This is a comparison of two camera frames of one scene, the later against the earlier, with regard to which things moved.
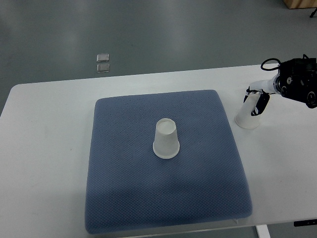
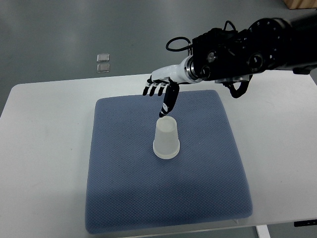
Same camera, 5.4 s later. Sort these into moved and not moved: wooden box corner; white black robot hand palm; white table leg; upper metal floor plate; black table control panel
Moved: white black robot hand palm
Not moved: wooden box corner; black table control panel; white table leg; upper metal floor plate
